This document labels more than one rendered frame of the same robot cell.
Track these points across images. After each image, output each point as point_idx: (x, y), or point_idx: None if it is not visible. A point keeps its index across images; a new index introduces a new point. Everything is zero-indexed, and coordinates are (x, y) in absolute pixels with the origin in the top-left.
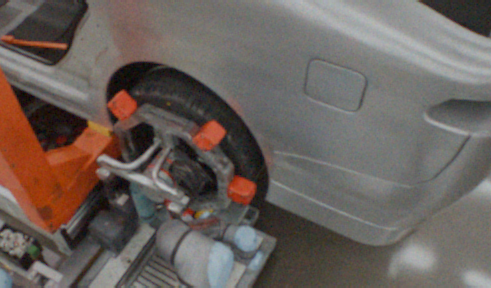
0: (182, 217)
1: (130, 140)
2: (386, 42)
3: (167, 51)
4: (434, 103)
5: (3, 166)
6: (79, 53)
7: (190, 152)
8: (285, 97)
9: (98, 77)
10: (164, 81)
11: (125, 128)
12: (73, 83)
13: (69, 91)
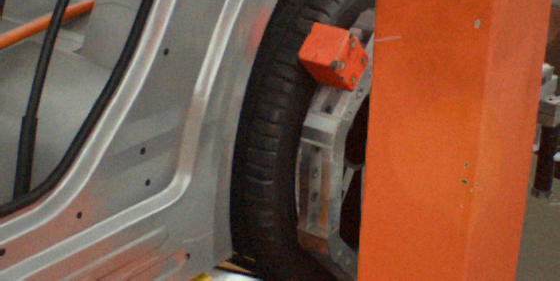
0: (535, 147)
1: (319, 186)
2: None
3: None
4: None
5: (509, 215)
6: (183, 23)
7: (347, 153)
8: None
9: (239, 55)
10: None
11: (356, 109)
12: (134, 180)
13: (130, 219)
